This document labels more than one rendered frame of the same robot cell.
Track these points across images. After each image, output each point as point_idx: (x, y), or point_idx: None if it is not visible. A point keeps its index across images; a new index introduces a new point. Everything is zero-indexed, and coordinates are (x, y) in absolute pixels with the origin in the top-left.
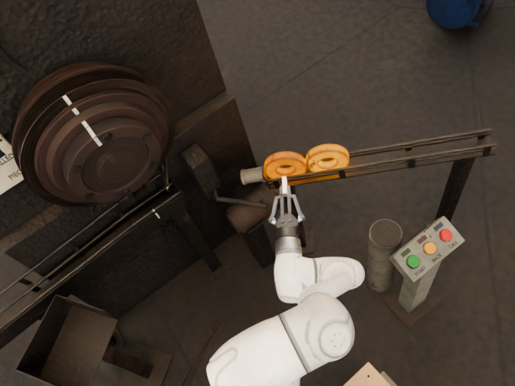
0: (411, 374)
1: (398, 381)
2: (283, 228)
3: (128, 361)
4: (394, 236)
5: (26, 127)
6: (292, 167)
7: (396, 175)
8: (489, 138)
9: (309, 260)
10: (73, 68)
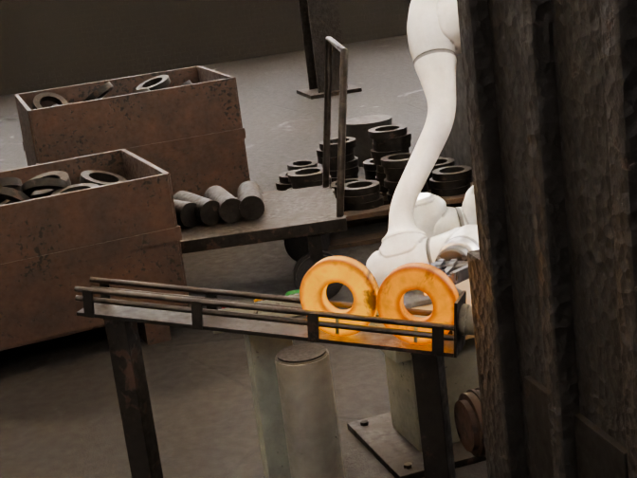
0: (355, 477)
1: (377, 474)
2: (456, 248)
3: None
4: (292, 349)
5: None
6: (406, 315)
7: None
8: (79, 311)
9: (434, 242)
10: None
